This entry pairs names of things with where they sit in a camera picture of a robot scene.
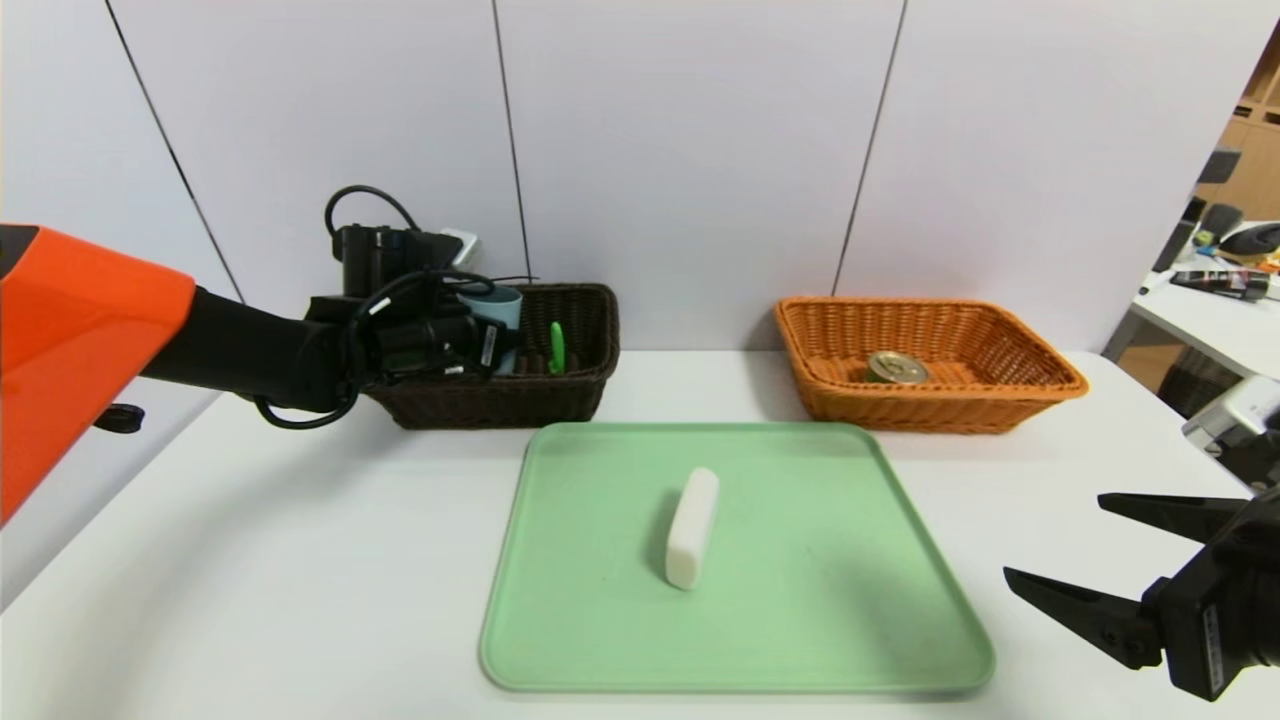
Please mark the light green plastic tray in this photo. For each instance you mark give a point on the light green plastic tray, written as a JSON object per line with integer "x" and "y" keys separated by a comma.
{"x": 800, "y": 620}

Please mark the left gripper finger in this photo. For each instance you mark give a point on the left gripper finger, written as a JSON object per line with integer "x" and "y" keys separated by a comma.
{"x": 511, "y": 342}

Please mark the black upright stand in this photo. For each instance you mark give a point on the black upright stand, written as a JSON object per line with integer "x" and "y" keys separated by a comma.
{"x": 1175, "y": 240}

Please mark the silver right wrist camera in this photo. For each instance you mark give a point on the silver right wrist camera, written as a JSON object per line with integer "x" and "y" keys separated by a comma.
{"x": 1235, "y": 415}

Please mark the gold lid food can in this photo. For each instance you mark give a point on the gold lid food can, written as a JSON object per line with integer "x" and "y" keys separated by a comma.
{"x": 897, "y": 367}

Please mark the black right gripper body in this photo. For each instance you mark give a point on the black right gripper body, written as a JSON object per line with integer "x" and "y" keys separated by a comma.
{"x": 1207, "y": 632}

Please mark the dark woven bin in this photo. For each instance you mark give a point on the dark woven bin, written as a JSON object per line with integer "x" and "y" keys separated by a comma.
{"x": 1200, "y": 390}

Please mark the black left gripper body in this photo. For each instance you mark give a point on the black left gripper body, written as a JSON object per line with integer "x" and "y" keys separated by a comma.
{"x": 492, "y": 349}

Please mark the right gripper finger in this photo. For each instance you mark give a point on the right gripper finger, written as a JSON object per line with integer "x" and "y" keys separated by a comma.
{"x": 1090, "y": 610}
{"x": 1180, "y": 512}

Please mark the blue plastic cup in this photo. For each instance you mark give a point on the blue plastic cup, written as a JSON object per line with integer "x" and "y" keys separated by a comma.
{"x": 497, "y": 305}

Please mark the orange wicker basket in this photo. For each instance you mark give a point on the orange wicker basket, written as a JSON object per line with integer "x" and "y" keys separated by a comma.
{"x": 900, "y": 410}

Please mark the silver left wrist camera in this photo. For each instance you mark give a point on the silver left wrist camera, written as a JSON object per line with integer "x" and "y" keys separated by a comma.
{"x": 463, "y": 243}

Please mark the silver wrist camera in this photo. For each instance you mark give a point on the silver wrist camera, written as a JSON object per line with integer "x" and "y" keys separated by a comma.
{"x": 463, "y": 243}
{"x": 1235, "y": 415}

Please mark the black tray with tools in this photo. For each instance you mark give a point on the black tray with tools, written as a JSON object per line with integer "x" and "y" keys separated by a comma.
{"x": 1220, "y": 283}

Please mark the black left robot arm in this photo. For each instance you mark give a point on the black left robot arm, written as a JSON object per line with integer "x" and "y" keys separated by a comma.
{"x": 80, "y": 330}

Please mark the dark brown wicker basket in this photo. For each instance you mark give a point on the dark brown wicker basket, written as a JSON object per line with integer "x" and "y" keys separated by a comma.
{"x": 560, "y": 395}

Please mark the wooden shelf unit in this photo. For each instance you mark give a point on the wooden shelf unit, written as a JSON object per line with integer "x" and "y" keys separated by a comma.
{"x": 1255, "y": 170}

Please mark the dark grey clutter pile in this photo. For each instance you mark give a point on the dark grey clutter pile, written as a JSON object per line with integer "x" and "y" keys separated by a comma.
{"x": 1255, "y": 240}

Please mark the white side table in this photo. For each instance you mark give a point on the white side table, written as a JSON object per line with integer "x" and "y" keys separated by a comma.
{"x": 1200, "y": 325}

